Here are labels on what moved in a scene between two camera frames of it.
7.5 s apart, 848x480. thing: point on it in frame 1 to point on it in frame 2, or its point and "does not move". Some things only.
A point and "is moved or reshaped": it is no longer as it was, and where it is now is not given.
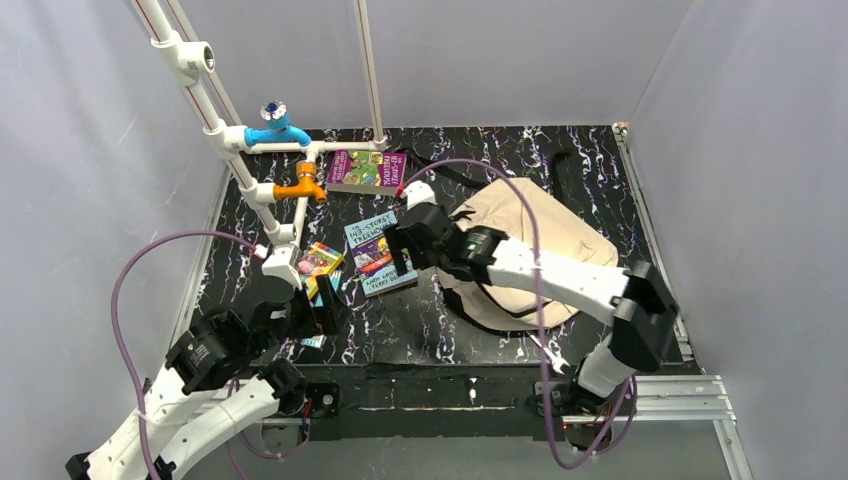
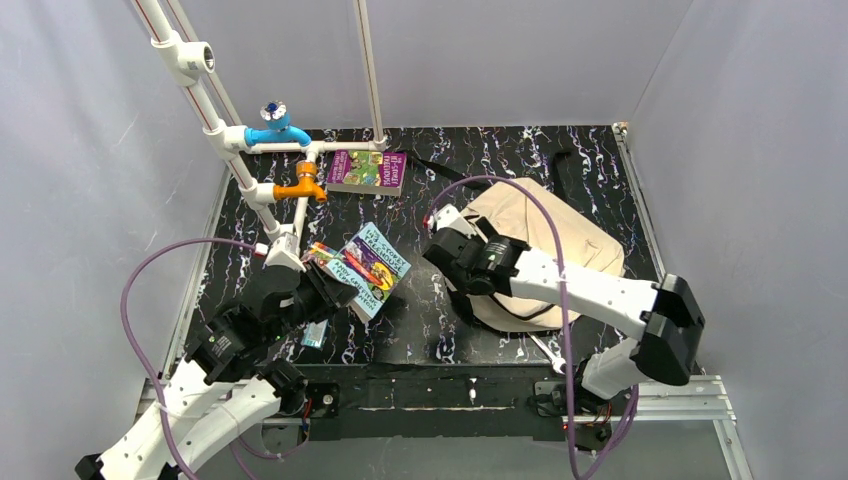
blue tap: x=278 y=127 does not move
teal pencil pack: x=315 y=341 does not move
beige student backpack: x=526 y=212 does not move
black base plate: x=445 y=402 does not move
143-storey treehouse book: x=372 y=255 is moved or reshaped
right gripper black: x=411 y=230 to x=441 y=246
